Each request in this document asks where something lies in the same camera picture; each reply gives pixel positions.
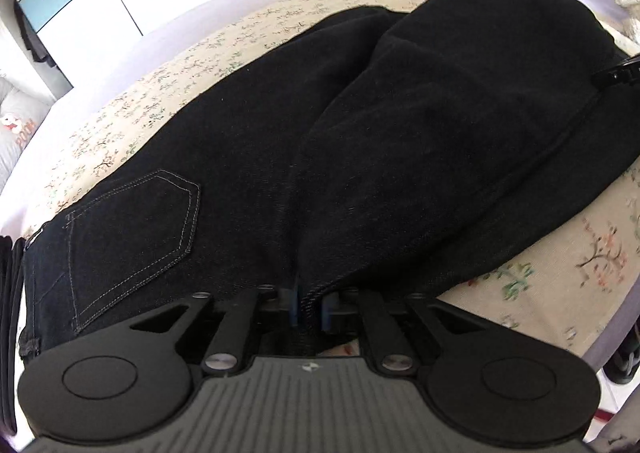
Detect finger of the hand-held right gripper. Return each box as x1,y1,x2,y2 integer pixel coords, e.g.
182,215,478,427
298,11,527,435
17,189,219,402
591,55,640,87

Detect purple bed sheet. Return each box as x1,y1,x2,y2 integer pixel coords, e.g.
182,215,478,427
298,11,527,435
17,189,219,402
0,0,640,370

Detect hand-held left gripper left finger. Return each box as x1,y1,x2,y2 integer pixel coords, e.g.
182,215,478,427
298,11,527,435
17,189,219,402
130,277,302,377

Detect floral printed blanket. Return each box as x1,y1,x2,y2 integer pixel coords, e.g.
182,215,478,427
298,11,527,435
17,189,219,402
24,0,640,360

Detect grey headboard cushion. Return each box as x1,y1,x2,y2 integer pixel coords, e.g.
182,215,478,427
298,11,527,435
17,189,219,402
0,76,54,185

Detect dark denim pants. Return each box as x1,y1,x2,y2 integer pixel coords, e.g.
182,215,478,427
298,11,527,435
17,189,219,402
19,0,640,360

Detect hanging dark clothes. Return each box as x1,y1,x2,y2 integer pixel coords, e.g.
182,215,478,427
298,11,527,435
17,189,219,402
14,0,59,70

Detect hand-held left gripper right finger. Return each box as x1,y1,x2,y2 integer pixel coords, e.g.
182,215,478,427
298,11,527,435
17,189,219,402
320,285,494,377

